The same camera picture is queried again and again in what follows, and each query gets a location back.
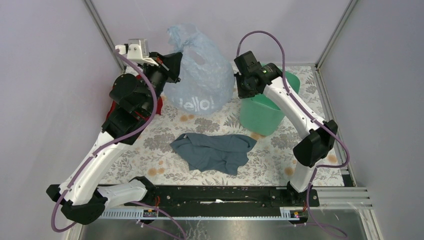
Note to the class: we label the blue grey cloth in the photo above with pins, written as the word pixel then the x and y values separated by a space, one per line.
pixel 222 153

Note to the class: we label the white slotted cable duct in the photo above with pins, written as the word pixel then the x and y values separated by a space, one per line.
pixel 210 212

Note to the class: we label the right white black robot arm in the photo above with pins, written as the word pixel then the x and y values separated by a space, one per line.
pixel 317 135

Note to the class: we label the green plastic trash bin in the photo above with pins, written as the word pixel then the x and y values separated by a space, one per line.
pixel 258 113

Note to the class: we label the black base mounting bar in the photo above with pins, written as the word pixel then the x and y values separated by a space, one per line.
pixel 173 196

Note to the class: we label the left aluminium frame post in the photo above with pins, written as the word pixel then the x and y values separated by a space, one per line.
pixel 93 12

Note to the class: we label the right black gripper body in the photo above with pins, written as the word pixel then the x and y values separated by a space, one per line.
pixel 243 89

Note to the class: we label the floral patterned table mat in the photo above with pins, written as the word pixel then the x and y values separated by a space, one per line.
pixel 270 163

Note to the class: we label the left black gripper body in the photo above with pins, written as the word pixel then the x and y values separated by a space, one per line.
pixel 157 77

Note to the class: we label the aluminium frame post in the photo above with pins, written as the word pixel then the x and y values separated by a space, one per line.
pixel 93 12
pixel 335 34

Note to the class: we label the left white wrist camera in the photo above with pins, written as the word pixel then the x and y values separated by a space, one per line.
pixel 137 51

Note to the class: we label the right aluminium frame post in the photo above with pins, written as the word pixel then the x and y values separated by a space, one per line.
pixel 335 34

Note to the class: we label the light blue plastic trash bag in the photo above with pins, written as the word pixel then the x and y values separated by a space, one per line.
pixel 206 77

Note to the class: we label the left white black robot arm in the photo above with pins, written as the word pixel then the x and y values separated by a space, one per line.
pixel 135 102

